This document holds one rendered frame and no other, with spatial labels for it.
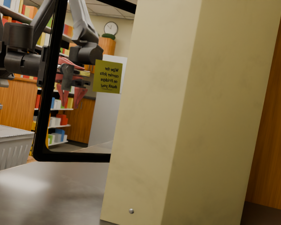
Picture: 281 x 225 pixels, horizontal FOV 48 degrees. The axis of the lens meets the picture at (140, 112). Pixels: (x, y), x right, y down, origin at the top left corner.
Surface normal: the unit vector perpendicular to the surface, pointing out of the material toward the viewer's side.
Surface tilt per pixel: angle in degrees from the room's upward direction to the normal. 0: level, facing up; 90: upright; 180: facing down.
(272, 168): 90
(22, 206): 0
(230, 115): 90
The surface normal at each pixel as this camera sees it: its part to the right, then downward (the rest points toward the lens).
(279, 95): -0.25, 0.00
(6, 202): 0.18, -0.98
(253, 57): 0.49, 0.13
